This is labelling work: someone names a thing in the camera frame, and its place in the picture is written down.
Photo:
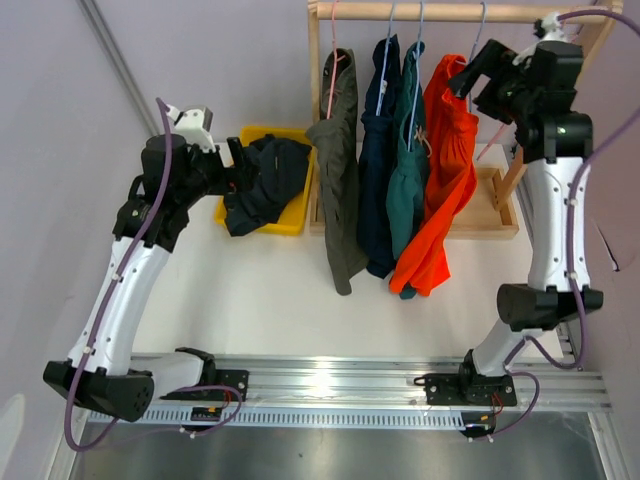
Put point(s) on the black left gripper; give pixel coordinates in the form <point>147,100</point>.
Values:
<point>241,179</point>

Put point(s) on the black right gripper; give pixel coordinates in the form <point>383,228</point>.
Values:
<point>494,58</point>

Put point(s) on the black shorts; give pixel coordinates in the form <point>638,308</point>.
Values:
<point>282,171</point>

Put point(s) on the orange shorts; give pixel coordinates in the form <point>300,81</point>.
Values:
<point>451,132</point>

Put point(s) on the pink hanger with black shorts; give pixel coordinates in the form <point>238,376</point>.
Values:
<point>494,140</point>

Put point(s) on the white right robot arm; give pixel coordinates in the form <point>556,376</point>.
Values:
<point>535,92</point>

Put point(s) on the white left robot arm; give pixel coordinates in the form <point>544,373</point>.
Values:
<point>99,373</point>

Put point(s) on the blue hanger with teal shorts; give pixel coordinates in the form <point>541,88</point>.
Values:
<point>417,52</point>

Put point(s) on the olive green shorts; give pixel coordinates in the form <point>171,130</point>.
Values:
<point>334,137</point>

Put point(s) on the navy blue shorts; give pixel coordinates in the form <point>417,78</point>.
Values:
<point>374,167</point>

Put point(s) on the teal green shorts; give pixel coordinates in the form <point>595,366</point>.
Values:
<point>410,171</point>

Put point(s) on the yellow plastic tray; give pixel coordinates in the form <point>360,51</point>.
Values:
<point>292,220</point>

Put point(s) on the wooden clothes rack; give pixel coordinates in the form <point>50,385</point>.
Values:
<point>490,215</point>

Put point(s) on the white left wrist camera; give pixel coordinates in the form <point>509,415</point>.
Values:
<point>193,124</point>

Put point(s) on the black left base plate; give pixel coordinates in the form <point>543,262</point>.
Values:
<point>234,378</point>

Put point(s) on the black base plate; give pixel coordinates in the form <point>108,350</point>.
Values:
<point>234,378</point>
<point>454,389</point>

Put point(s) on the aluminium mounting rail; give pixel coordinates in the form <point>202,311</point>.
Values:
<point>384,384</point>

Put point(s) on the white slotted cable duct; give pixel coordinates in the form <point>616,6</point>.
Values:
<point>413,419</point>

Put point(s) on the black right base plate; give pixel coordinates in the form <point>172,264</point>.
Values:
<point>454,389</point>

